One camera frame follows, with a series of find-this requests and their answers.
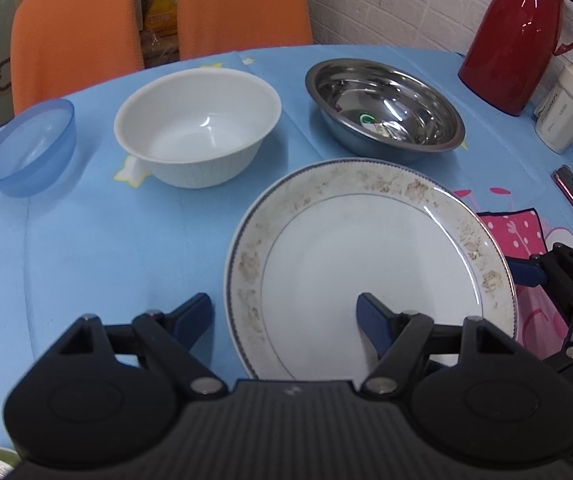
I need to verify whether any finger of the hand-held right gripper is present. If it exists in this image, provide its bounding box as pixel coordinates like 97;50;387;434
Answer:
511;242;573;312

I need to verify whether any stainless steel bowl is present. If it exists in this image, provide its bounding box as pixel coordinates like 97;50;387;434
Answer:
305;58;466;157

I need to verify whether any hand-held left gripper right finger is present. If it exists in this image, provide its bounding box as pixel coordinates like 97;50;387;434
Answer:
357;292;517;397

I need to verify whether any white lidded jar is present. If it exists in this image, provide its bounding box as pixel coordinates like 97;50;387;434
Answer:
534;62;573;155

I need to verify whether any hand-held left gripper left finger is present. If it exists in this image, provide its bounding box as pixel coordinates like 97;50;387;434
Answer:
59;294;228;400

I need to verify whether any red thermos jug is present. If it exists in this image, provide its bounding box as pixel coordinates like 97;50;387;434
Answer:
457;0;573;117

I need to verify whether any white plate with floral rim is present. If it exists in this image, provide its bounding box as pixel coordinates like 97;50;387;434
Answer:
224;158;518;381

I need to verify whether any orange chair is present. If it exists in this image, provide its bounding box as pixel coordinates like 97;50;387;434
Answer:
10;0;145;116
176;0;314;61

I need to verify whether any white ceramic bowl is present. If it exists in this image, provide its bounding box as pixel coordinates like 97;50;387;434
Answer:
114;67;282;189

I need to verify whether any blue translucent plastic bowl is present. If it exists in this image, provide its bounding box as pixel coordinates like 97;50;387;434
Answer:
0;98;77;197

